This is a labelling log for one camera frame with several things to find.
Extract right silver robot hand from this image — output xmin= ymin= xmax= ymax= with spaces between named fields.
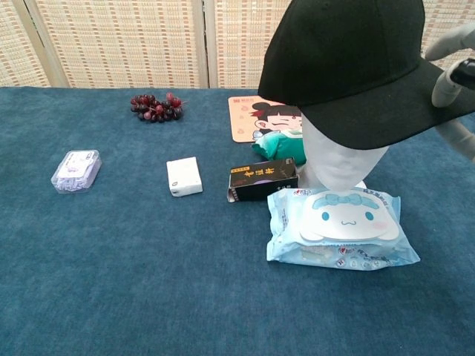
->
xmin=424 ymin=22 xmax=475 ymax=163

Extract black baseball cap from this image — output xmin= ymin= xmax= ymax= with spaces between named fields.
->
xmin=257 ymin=0 xmax=475 ymax=151

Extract white foam mannequin head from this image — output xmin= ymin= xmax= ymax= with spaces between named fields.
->
xmin=298 ymin=112 xmax=391 ymax=192

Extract blue cartoon wet wipes pack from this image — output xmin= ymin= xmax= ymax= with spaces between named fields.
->
xmin=265 ymin=186 xmax=422 ymax=271

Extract black box with gold text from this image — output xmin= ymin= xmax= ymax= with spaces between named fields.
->
xmin=226 ymin=156 xmax=300 ymax=204

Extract small white tissue pack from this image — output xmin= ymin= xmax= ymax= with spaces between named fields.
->
xmin=166 ymin=155 xmax=205 ymax=198

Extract bunch of dark red grapes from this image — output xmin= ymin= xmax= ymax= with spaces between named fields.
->
xmin=129 ymin=92 xmax=186 ymax=124

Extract bamboo folding screen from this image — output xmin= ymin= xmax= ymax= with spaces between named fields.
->
xmin=0 ymin=0 xmax=475 ymax=90

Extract blue felt table cover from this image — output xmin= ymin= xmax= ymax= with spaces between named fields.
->
xmin=0 ymin=85 xmax=475 ymax=356

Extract clear box purple floss picks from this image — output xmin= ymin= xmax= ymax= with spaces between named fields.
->
xmin=50 ymin=149 xmax=102 ymax=195

